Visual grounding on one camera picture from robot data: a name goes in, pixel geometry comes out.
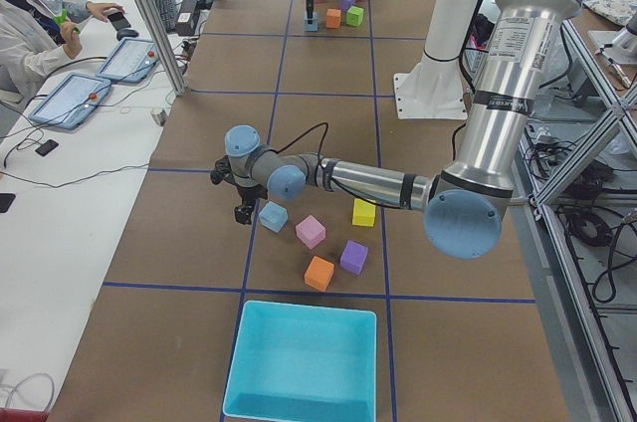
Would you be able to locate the light blue block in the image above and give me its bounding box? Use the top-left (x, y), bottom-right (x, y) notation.
top-left (259, 201), bottom-right (289, 233)
top-left (304, 13), bottom-right (319, 32)

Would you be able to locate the far orange foam block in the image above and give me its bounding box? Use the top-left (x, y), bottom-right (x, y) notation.
top-left (325, 8), bottom-right (341, 29)

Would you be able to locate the orange foam block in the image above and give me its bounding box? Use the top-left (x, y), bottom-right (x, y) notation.
top-left (304, 256), bottom-right (334, 292)
top-left (325, 8), bottom-right (341, 29)

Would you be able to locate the far purple foam block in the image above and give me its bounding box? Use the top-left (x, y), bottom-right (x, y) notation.
top-left (339, 0), bottom-right (356, 13)

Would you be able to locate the purple foam block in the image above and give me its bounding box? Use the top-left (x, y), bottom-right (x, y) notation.
top-left (339, 0), bottom-right (356, 13)
top-left (339, 240), bottom-right (368, 275)

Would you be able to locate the far green foam block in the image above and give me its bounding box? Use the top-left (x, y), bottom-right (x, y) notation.
top-left (345, 6), bottom-right (364, 27)

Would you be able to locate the near pink foam block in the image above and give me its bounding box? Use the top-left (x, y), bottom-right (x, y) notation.
top-left (296, 215), bottom-right (326, 249)

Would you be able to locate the small metal cylinder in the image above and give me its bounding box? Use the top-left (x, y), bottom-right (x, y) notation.
top-left (150, 108), bottom-right (167, 126)

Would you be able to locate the near orange foam block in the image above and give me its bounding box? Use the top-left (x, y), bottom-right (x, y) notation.
top-left (304, 256), bottom-right (334, 292)

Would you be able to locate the near purple foam block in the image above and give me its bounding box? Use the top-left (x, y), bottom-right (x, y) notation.
top-left (339, 240), bottom-right (368, 275)

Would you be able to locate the near yellow foam block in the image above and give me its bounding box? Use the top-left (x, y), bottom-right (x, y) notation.
top-left (351, 198), bottom-right (376, 228)

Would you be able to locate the far blue teach pendant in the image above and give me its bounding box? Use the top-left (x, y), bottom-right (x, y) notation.
top-left (96, 38), bottom-right (158, 84)

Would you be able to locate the blue teach pendant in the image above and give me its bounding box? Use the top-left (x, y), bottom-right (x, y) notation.
top-left (29, 73), bottom-right (111, 130)
top-left (96, 38), bottom-right (158, 84)

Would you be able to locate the black keyboard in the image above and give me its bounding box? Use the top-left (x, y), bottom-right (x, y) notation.
top-left (153, 0), bottom-right (177, 33)

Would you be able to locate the cyan plastic bin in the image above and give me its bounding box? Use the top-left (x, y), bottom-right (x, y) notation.
top-left (223, 301), bottom-right (377, 421)

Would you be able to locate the near blue teach pendant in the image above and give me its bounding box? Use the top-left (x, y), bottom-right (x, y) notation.
top-left (29, 73), bottom-right (111, 130)

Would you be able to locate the black computer mouse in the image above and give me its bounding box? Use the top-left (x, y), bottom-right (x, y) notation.
top-left (116, 28), bottom-right (139, 41)

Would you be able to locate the black smartphone on desk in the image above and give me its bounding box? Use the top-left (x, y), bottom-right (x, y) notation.
top-left (35, 139), bottom-right (59, 156)

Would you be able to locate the person in white coat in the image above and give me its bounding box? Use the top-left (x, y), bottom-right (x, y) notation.
top-left (1, 0), bottom-right (123, 99)

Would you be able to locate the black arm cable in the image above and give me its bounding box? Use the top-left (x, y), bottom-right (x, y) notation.
top-left (276, 121), bottom-right (384, 207)

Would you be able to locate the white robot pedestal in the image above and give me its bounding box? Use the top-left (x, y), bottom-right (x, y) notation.
top-left (394, 0), bottom-right (481, 120)

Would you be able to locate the aluminium frame post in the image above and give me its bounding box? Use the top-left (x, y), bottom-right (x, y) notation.
top-left (134, 0), bottom-right (186, 97)

